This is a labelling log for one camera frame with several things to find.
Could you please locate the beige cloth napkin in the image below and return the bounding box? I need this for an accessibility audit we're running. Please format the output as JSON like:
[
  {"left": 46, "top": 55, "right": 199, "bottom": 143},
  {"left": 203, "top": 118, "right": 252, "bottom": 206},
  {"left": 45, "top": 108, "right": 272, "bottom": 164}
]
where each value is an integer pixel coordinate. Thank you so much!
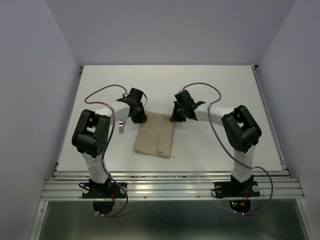
[{"left": 134, "top": 111, "right": 175, "bottom": 159}]

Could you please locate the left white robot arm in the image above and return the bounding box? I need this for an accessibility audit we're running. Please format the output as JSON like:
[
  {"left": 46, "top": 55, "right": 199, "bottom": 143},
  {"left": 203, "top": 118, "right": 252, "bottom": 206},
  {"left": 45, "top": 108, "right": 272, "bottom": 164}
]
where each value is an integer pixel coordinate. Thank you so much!
[{"left": 71, "top": 88, "right": 148, "bottom": 197}]

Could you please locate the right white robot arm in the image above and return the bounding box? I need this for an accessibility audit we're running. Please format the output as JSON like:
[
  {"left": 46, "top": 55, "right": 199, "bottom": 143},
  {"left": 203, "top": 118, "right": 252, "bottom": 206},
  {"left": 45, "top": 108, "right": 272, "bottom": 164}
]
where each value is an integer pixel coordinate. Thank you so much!
[{"left": 170, "top": 90, "right": 262, "bottom": 195}]

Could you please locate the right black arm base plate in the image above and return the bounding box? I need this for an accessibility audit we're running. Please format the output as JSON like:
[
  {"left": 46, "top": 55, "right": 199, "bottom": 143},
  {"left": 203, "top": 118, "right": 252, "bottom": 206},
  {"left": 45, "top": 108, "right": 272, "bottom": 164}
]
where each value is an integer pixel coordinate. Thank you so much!
[{"left": 211, "top": 181, "right": 261, "bottom": 199}]

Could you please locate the aluminium rail frame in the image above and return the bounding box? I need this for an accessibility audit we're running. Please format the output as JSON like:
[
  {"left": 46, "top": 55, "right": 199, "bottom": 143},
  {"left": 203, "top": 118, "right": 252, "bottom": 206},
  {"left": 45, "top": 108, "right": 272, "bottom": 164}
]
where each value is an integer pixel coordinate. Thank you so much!
[{"left": 31, "top": 65, "right": 311, "bottom": 240}]

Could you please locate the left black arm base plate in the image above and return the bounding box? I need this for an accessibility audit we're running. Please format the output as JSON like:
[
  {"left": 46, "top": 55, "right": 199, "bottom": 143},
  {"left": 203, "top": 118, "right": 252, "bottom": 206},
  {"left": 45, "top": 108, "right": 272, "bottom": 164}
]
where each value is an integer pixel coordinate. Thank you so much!
[{"left": 78, "top": 182, "right": 126, "bottom": 199}]

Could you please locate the silver fork teal handle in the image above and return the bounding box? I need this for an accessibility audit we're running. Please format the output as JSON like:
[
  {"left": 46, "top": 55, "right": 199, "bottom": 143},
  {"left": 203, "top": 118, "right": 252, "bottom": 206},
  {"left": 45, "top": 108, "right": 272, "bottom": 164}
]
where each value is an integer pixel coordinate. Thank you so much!
[{"left": 118, "top": 120, "right": 126, "bottom": 134}]

